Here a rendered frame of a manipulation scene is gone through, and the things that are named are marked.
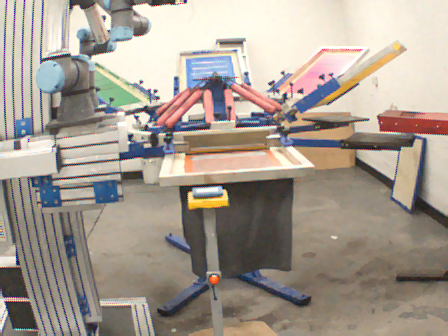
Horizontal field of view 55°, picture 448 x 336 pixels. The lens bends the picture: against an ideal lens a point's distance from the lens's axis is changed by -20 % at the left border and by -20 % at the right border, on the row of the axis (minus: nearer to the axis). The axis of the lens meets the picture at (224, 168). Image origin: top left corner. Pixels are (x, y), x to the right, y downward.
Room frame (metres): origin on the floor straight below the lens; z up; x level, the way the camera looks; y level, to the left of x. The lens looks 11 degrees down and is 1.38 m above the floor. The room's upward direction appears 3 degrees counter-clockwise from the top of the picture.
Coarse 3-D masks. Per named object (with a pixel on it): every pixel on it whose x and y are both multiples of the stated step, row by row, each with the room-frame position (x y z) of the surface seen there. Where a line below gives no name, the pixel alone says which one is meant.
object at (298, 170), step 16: (304, 160) 2.05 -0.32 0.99; (160, 176) 1.90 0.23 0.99; (176, 176) 1.90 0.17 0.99; (192, 176) 1.90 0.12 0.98; (208, 176) 1.90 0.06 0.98; (224, 176) 1.90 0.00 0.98; (240, 176) 1.91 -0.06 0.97; (256, 176) 1.91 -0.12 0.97; (272, 176) 1.91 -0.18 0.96; (288, 176) 1.92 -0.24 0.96; (304, 176) 1.92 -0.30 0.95
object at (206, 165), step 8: (184, 160) 2.40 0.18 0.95; (192, 160) 2.38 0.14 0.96; (200, 160) 2.37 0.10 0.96; (208, 160) 2.36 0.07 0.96; (216, 160) 2.35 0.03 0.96; (224, 160) 2.33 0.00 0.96; (184, 168) 2.20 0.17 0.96; (192, 168) 2.19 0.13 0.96; (200, 168) 2.18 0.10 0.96; (208, 168) 2.17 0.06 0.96; (216, 168) 2.16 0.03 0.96; (224, 168) 2.15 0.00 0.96; (232, 168) 2.14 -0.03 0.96
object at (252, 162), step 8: (240, 152) 2.52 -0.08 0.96; (248, 152) 2.52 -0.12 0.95; (264, 152) 2.49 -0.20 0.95; (232, 160) 2.32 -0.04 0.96; (240, 160) 2.31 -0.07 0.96; (248, 160) 2.30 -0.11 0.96; (256, 160) 2.29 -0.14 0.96; (264, 160) 2.28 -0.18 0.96; (272, 160) 2.27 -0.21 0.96; (240, 168) 2.13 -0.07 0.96; (248, 168) 2.12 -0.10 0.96
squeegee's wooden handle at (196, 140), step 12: (216, 132) 2.50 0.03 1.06; (228, 132) 2.49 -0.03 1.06; (240, 132) 2.49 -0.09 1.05; (252, 132) 2.50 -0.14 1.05; (264, 132) 2.50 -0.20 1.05; (192, 144) 2.48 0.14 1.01; (204, 144) 2.48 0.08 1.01; (216, 144) 2.49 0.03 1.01; (228, 144) 2.49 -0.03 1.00; (240, 144) 2.49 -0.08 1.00
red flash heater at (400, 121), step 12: (384, 120) 2.62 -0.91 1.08; (396, 120) 2.58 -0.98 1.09; (408, 120) 2.55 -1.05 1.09; (420, 120) 2.51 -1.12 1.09; (432, 120) 2.47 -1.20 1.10; (444, 120) 2.43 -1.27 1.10; (408, 132) 2.55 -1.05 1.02; (420, 132) 2.52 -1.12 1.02; (432, 132) 2.48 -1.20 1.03; (444, 132) 2.44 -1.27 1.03
